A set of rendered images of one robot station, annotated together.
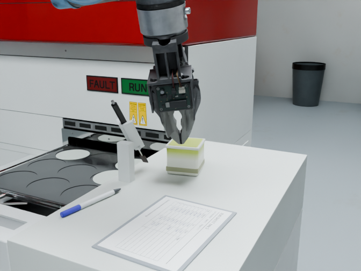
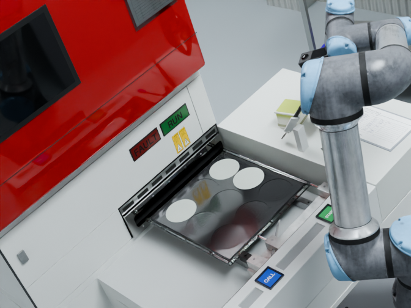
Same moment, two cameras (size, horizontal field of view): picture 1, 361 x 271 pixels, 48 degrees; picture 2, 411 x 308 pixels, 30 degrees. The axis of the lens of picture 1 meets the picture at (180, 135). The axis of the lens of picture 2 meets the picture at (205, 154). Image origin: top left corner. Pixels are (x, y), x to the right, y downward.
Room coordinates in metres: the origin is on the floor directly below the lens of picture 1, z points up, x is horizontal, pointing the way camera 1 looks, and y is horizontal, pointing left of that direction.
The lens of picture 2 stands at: (0.15, 1.81, 2.44)
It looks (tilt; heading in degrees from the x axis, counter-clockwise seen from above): 37 degrees down; 300
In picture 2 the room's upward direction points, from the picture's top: 20 degrees counter-clockwise
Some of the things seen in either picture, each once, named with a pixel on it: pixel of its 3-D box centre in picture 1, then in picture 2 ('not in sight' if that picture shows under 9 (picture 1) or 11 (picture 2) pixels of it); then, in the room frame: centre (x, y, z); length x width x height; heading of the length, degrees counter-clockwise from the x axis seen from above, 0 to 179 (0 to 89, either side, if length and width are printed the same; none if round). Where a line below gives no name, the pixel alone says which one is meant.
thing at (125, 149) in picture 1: (130, 148); (295, 130); (0.81, 0.11, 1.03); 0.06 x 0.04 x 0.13; 154
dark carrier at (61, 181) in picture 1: (77, 171); (226, 201); (1.02, 0.28, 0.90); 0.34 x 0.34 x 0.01; 64
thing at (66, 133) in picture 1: (117, 150); (177, 183); (1.21, 0.20, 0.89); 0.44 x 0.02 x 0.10; 64
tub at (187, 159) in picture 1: (185, 156); (291, 114); (0.86, -0.01, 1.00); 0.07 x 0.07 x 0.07; 75
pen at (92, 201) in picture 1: (93, 200); not in sight; (0.69, 0.16, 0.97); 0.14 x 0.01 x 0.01; 142
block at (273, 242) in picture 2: not in sight; (280, 246); (0.81, 0.45, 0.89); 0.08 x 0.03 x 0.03; 154
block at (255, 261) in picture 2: not in sight; (262, 265); (0.84, 0.52, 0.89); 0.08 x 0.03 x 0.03; 154
